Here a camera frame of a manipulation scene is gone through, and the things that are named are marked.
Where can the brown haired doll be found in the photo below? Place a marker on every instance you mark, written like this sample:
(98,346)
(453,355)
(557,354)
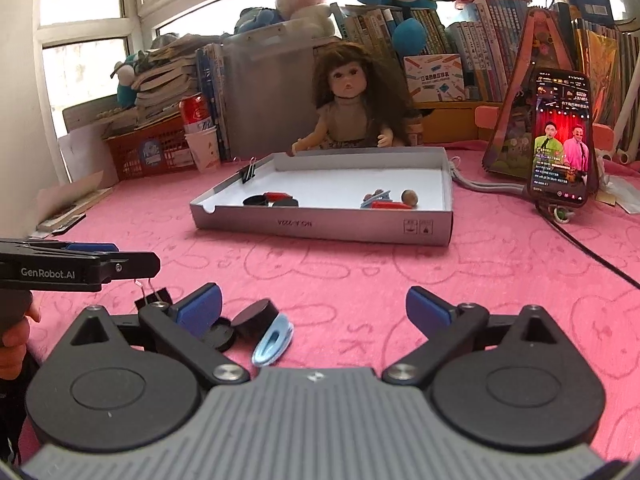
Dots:
(350,105)

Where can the small blue plush toy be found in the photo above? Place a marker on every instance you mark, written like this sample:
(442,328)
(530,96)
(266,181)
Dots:
(125,80)

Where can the person's left hand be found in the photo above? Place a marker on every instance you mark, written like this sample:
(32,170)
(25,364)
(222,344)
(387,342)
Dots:
(12,360)

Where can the pink rabbit print towel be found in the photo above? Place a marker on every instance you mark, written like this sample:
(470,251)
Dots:
(450,270)

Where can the pink triangular book stand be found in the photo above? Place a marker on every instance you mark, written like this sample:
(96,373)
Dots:
(510,125)

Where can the row of upright books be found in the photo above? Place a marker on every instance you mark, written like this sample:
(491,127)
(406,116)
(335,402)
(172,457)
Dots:
(450,30)

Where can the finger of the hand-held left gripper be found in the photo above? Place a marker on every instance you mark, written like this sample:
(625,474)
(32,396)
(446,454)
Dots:
(132,266)
(92,247)

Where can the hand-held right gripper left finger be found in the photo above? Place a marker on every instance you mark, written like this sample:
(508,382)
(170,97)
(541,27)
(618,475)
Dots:
(200,310)

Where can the red basket with sticker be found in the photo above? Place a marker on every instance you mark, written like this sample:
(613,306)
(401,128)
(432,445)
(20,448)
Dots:
(150,152)

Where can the flat lying book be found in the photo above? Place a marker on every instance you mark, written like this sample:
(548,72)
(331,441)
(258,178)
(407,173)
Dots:
(75,212)

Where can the stack of worn books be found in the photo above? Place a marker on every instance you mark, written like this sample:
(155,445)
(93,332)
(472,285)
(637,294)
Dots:
(165,80)

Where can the red drink can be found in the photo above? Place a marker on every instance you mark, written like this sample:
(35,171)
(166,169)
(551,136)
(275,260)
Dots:
(194,112)

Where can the wooden box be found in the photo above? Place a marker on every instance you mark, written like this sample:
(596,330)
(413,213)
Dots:
(450,120)

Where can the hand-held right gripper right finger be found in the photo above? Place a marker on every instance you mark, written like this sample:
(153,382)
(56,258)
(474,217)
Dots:
(429,312)

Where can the light blue clip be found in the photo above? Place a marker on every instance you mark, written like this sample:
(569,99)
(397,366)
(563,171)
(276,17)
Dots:
(372,202)
(272,342)

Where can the grey cardboard box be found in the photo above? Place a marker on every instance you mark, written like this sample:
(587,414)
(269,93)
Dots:
(325,222)

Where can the upright blue books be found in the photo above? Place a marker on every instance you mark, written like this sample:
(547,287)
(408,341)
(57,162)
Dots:
(212,100)

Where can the white paper cup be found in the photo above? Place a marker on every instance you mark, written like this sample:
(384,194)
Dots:
(204,152)

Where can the large black binder clip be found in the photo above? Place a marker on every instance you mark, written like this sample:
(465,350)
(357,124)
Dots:
(159,295)

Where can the small black binder clip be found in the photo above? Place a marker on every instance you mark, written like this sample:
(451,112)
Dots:
(247,172)

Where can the brown acorn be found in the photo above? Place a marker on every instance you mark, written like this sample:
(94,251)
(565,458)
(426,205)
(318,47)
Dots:
(376,193)
(410,198)

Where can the smartphone with lit screen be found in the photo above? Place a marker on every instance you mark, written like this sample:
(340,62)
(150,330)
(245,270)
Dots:
(562,140)

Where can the dark blue plush toy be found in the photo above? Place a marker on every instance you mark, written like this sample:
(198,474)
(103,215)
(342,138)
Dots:
(257,20)

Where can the colourful printed carton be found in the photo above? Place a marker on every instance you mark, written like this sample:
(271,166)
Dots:
(435,77)

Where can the grey storage bin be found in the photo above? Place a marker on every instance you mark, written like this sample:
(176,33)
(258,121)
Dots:
(270,95)

